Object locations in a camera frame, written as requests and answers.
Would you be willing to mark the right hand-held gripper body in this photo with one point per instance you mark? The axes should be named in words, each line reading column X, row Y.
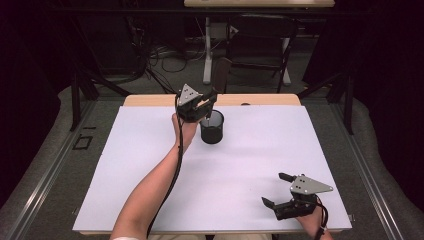
column 305, row 188

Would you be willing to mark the desk with white legs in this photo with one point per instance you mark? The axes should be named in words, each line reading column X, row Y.
column 207, row 60

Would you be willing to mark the person's right hand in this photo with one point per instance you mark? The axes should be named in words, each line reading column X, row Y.
column 311, row 223

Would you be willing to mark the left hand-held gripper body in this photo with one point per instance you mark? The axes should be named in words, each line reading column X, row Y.
column 188, row 96

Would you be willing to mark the person's left hand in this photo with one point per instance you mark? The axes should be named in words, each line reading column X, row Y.
column 186, row 132

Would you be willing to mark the black folding chair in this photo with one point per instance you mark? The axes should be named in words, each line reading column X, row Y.
column 256, row 64

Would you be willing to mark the black mesh pen cup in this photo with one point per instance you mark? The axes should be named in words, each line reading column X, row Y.
column 212, row 133

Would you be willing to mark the white table mat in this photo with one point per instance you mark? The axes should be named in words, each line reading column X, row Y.
column 250, row 160

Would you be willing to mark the wooden table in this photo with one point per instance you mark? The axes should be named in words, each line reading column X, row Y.
column 150, row 100

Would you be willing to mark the black metal stand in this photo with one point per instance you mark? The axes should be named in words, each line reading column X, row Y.
column 75, row 100
column 348, row 103

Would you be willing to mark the metal floor rail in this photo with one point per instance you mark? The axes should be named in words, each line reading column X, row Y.
column 43, row 181
column 370, row 180

